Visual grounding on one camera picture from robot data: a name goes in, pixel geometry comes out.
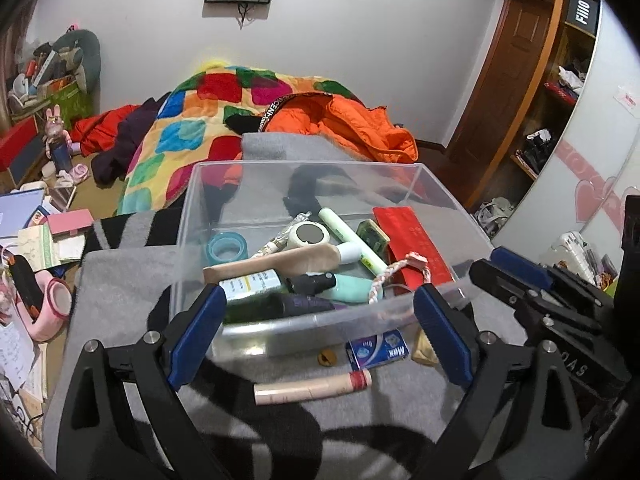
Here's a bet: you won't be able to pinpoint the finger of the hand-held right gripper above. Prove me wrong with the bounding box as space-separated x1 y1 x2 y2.
469 258 602 334
490 245 616 312

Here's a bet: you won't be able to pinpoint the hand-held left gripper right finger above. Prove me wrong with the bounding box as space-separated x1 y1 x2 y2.
412 282 587 480

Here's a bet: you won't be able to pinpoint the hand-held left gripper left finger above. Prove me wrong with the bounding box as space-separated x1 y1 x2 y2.
55 282 228 480

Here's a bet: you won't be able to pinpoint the white label bottle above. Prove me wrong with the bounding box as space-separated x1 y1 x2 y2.
218 268 289 304

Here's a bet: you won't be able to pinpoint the white braided rope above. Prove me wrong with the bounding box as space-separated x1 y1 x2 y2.
369 251 430 306

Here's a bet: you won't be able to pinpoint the mint bottle with black cap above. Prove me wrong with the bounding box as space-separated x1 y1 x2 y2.
287 272 385 305

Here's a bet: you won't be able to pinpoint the dark purple bottle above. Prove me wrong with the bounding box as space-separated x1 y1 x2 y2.
222 292 349 325

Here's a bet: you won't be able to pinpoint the beige wooden handle brush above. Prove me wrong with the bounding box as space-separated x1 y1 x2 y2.
202 242 362 285

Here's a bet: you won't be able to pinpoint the small green box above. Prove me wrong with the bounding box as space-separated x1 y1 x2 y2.
356 219 391 251

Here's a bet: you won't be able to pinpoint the clear plastic storage box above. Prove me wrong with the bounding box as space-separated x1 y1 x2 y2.
170 160 494 359

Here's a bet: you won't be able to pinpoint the white tape roll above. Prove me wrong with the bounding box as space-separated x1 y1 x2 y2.
287 221 331 250

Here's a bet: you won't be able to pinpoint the green and white tube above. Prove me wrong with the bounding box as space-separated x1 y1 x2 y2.
318 208 390 277

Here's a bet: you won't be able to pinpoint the tan pouch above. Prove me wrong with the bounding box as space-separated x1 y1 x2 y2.
412 331 441 366

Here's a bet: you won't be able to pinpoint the white snack packet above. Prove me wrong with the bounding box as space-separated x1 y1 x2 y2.
549 231 602 282

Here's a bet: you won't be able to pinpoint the white shoes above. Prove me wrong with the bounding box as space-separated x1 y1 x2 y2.
474 197 517 239

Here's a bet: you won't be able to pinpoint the blue card box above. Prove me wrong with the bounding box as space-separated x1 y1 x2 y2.
346 329 411 369

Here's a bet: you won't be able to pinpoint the teal tape roll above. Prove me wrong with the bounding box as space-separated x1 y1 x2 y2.
207 232 250 267

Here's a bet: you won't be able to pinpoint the red envelope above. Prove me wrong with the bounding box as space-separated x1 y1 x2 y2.
372 206 459 292

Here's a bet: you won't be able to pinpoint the black bag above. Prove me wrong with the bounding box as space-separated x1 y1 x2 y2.
522 130 559 174

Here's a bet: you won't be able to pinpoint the pink beige tube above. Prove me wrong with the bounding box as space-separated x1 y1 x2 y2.
254 369 374 407

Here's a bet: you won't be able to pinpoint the white wardrobe door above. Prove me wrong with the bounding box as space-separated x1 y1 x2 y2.
492 0 640 272

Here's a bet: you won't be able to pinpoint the pink flat box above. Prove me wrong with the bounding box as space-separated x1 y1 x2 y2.
45 210 95 236

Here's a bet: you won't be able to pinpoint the colourful patchwork quilt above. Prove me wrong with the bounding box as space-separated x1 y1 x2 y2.
116 65 362 217

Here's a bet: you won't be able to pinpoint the red box on shelf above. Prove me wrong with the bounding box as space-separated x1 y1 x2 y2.
544 81 581 106

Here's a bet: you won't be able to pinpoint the brown wooden door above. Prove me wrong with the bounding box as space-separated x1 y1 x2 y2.
446 0 562 162

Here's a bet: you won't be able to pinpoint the dark purple garment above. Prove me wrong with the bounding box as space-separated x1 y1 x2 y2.
92 100 167 187

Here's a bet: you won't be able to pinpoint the orange puffer jacket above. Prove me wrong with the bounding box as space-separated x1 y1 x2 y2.
222 92 420 197

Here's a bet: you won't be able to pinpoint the blue notebook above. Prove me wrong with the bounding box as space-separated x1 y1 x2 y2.
0 190 47 239

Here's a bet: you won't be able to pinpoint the red garment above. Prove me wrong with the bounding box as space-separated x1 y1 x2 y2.
70 105 146 157

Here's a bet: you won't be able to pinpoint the grey blue box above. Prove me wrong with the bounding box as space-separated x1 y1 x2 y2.
10 135 52 187

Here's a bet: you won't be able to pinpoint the pink rabbit toy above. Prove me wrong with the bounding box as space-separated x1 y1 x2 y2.
44 105 71 144

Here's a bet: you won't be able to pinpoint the black box on shelf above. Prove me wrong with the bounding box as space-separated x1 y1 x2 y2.
565 0 601 39

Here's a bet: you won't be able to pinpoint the red flat box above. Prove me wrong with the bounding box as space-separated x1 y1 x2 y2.
0 117 41 172

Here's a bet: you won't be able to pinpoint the green cardboard box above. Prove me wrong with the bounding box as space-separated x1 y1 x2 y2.
39 82 96 122

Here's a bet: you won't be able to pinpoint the grey green neck pillow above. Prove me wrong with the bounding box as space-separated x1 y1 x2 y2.
52 29 102 94

